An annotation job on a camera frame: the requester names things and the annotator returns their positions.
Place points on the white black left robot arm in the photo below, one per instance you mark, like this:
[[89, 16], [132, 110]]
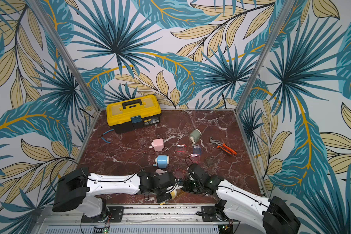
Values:
[[80, 189]]

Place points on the green pencil sharpener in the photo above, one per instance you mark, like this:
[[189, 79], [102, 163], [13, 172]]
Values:
[[195, 136]]

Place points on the pink transparent tray back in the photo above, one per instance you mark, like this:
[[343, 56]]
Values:
[[181, 148]]

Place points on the pink transparent tray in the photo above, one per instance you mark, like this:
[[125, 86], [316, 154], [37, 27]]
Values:
[[181, 148], [195, 158], [180, 173]]

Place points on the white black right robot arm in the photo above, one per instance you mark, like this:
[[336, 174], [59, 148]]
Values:
[[270, 216]]

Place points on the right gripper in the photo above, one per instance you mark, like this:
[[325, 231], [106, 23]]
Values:
[[193, 185]]

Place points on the blue transparent tray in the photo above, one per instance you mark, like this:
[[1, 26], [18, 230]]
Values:
[[197, 150]]

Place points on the orange handled pliers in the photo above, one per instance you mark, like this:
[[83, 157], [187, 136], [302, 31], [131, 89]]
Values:
[[223, 147]]

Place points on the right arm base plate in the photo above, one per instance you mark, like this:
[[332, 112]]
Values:
[[210, 214]]

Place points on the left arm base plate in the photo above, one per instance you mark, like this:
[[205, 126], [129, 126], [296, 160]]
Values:
[[112, 214]]

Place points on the pink transparent tray middle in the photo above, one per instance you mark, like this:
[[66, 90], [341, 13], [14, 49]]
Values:
[[195, 158]]

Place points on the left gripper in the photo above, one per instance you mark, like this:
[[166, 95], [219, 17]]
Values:
[[167, 197]]

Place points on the blue pencil sharpener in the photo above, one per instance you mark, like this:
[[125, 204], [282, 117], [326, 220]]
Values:
[[162, 161]]

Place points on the yellow transparent tray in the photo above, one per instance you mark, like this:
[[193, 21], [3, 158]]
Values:
[[179, 192]]

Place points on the aluminium front rail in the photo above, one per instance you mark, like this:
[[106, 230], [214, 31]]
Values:
[[142, 219]]

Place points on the yellow black toolbox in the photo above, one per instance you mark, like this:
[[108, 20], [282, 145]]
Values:
[[129, 115]]

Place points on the pink transparent tray front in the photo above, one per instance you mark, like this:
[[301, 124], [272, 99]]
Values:
[[180, 173]]

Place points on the pink sharpener centre back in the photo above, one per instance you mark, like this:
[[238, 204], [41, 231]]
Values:
[[157, 145]]

